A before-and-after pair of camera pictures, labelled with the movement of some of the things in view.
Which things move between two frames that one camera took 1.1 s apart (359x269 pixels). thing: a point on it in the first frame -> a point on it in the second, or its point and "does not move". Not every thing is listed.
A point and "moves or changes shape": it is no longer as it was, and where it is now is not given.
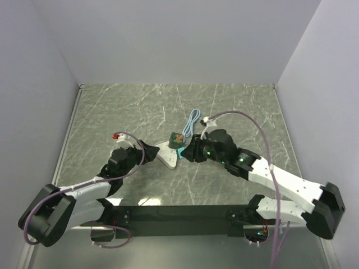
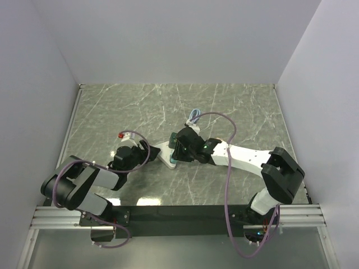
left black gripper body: [134, 157] does not move
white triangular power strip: [167, 156] does not move
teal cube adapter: [179, 150] moves or changes shape
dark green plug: [176, 140] does not move
